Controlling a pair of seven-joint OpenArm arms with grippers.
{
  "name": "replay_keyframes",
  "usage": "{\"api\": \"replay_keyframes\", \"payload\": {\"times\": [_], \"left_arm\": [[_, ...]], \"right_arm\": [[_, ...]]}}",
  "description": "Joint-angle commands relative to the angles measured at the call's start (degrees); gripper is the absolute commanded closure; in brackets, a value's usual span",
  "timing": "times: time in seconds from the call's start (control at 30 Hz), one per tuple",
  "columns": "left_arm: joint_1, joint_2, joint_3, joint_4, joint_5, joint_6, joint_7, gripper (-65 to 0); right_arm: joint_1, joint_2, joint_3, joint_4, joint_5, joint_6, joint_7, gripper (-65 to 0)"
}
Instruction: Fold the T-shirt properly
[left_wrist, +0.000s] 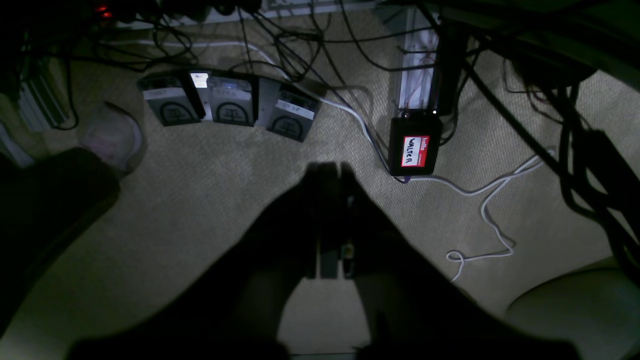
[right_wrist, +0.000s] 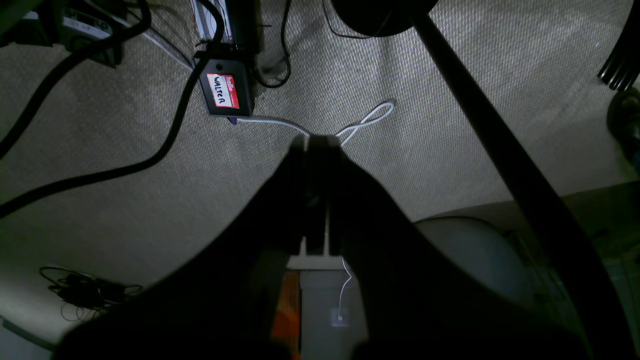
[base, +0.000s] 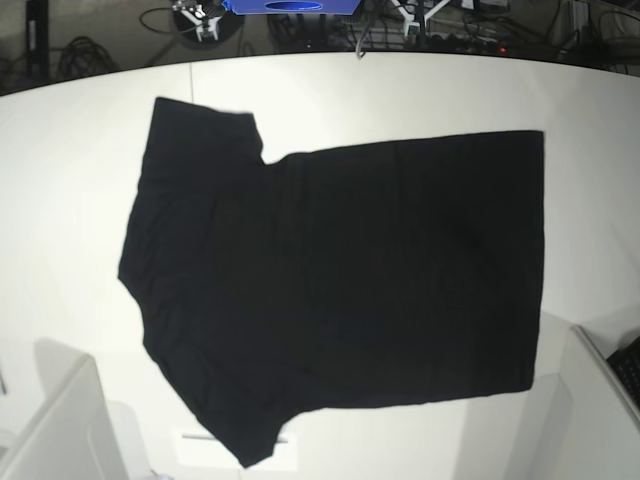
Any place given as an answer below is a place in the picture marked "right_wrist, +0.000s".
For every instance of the black diagonal pole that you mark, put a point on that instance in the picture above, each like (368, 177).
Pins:
(564, 241)

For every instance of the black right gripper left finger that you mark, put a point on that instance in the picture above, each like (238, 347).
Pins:
(221, 304)

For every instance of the black box with name label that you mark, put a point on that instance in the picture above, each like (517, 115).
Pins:
(226, 85)

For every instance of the black round chair base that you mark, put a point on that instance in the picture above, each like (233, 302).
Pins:
(381, 18)

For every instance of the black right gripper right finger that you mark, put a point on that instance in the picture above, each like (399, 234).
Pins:
(419, 305)

